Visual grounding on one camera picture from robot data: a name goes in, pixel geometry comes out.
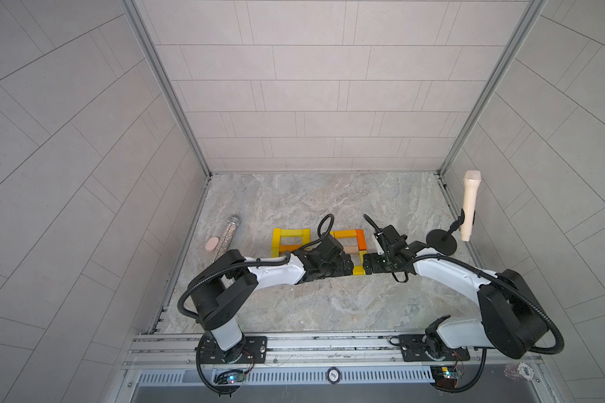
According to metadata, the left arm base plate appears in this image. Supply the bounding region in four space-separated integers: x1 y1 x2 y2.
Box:
197 334 268 364

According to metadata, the lime yellow block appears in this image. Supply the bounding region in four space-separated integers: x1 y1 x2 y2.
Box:
280 228 311 238
352 250 366 275

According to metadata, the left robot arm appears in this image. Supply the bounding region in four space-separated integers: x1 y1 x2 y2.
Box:
176 236 355 396

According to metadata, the round sticker on rail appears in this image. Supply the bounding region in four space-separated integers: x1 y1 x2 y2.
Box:
326 367 342 385

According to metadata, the right circuit board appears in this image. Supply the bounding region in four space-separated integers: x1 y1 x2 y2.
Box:
430 366 463 391

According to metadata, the red orange block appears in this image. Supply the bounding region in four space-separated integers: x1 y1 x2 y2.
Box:
356 229 367 251

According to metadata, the circuit board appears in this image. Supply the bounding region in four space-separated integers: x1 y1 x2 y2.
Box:
430 366 463 391
214 369 247 386

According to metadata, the aluminium rail frame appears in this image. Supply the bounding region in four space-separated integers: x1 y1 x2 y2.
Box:
105 330 562 402

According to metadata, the left circuit board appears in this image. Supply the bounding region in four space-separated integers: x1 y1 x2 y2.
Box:
214 369 247 386

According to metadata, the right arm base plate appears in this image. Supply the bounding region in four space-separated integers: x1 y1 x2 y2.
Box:
397 334 471 362

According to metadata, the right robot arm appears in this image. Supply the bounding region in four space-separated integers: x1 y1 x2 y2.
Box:
363 222 566 394

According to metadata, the glitter silver microphone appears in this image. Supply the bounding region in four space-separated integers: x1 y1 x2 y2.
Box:
211 215 241 262

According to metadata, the amber orange block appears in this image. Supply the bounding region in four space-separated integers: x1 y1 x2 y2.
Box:
331 229 358 239

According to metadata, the tan wood block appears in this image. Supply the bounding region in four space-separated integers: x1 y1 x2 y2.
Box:
344 246 360 255

